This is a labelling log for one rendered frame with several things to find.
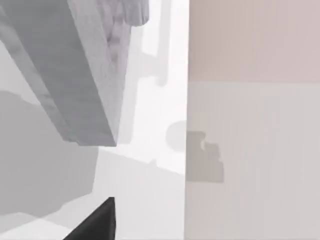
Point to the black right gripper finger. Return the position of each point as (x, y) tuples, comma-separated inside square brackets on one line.
[(100, 225)]

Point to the grey cabinet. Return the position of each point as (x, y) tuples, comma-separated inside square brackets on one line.
[(75, 75)]

